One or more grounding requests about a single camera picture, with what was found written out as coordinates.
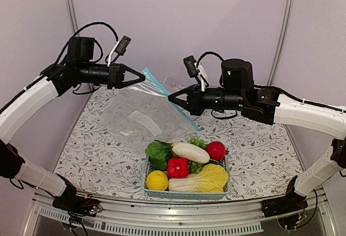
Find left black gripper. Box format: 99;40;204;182
77;61;144;88

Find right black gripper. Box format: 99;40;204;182
170;83;245;115

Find blue zipper clear bag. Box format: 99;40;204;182
100;68;200;154

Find white radish with leaves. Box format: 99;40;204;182
145;140;210;164

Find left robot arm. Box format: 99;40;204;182
1;37;145;211

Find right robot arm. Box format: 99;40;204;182
168;58;345;212

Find pink zipper clear bag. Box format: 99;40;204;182
159;75;189;94

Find green grapes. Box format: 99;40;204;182
188;136;208;149

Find red bell pepper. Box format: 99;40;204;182
167;158;190;178

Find green bell pepper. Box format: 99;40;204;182
149;157;168;171

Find yellow lemon front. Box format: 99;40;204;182
146;171;169;191

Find napa cabbage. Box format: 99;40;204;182
168;164;229;193

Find light blue plastic basket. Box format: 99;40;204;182
142;146;230;200

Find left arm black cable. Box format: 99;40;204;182
55;21;119;63

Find left aluminium frame post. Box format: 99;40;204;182
65;0;78;33

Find aluminium frame post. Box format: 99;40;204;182
267;0;294;86
65;0;78;33

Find front aluminium rail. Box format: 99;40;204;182
24;189;337;235

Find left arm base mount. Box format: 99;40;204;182
52;175;103;217

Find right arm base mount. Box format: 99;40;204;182
261;193;308;231

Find right aluminium frame post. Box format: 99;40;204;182
267;0;294;86

